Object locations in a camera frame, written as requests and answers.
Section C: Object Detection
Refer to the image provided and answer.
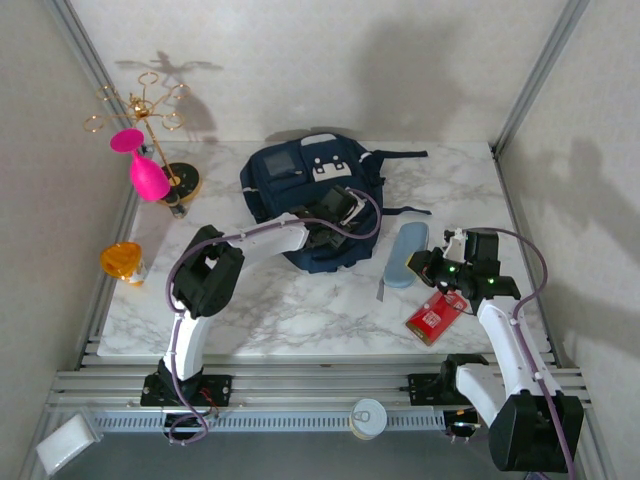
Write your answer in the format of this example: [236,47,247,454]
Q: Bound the grey-blue pencil case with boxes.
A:
[375,222,430,302]

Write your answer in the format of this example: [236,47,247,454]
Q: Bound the red box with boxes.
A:
[403,291,470,348]

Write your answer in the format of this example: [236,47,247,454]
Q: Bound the navy blue backpack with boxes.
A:
[238,130,434,275]

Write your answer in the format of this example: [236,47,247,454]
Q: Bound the tin can with pull tab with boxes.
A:
[348,398,389,441]

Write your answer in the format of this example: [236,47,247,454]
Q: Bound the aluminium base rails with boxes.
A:
[47,349,594,414]

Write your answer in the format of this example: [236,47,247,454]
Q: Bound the pink goblet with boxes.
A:
[109,127,172,203]

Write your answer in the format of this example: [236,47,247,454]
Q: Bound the orange lidded cup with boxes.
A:
[99,241,149,287]

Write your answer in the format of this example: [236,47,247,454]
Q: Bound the white foam block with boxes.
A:
[35,405,105,475]

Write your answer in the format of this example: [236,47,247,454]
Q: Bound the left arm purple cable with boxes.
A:
[164,187,384,447]

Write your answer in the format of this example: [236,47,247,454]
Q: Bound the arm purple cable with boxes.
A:
[462,227,576,480]
[164,187,384,447]

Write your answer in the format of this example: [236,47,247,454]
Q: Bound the aluminium side rail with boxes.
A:
[74,189,146,371]
[492,144,619,480]

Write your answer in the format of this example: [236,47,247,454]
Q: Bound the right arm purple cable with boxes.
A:
[462,227,576,480]

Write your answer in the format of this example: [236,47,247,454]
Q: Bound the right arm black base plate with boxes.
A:
[407,372,499,407]

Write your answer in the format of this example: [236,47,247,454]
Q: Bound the gold wire cup rack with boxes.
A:
[83,72,204,204]

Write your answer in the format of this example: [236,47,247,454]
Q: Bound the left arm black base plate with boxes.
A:
[139,372,234,407]

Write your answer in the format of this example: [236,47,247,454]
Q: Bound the slotted grey cable duct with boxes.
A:
[92,409,447,434]

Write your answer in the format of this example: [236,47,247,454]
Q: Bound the aluminium frame post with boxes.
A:
[492,0,591,154]
[42,0,146,151]

